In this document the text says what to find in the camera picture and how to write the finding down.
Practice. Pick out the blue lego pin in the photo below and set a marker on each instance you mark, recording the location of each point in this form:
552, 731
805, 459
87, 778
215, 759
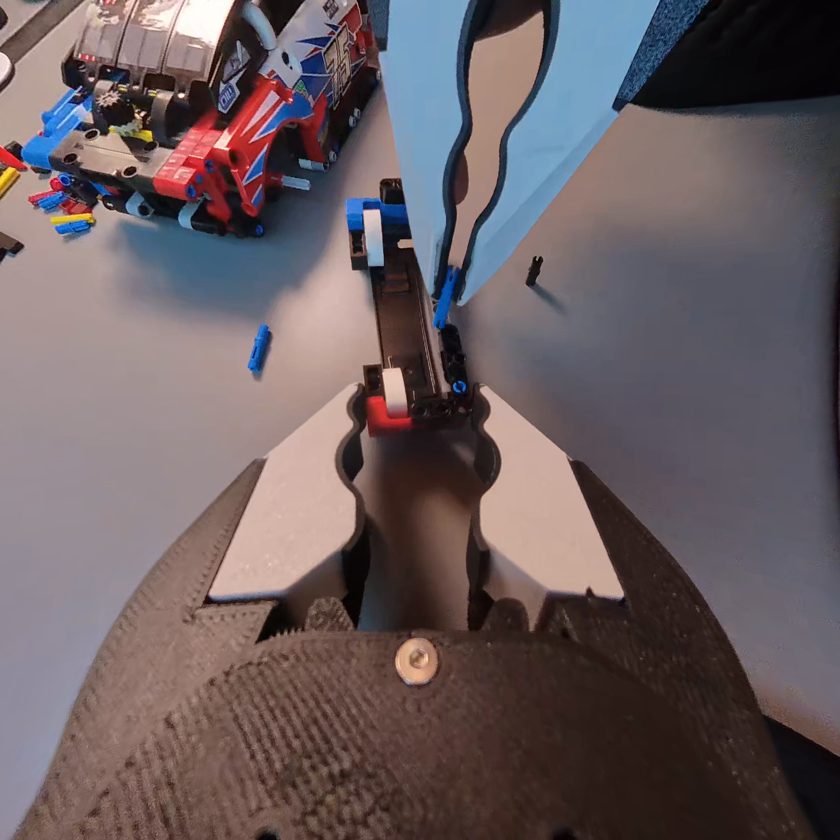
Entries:
259, 350
446, 298

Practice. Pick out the red blue lego car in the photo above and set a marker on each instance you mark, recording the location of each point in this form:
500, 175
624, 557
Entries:
229, 151

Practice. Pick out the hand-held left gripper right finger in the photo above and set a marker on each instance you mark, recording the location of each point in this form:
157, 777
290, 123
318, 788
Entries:
544, 525

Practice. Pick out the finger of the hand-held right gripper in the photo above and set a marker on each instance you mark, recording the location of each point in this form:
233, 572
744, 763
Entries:
420, 98
577, 98

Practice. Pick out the pile of small lego pieces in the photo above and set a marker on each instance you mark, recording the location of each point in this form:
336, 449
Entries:
73, 222

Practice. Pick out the person's right hand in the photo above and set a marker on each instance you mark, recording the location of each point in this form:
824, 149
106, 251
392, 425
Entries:
463, 177

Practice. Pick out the black lego chassis frame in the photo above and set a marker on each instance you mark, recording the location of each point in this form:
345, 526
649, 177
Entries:
400, 315

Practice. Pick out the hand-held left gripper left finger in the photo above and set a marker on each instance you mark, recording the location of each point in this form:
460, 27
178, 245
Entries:
289, 525

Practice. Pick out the black lego pin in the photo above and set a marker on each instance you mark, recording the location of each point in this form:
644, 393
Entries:
535, 269

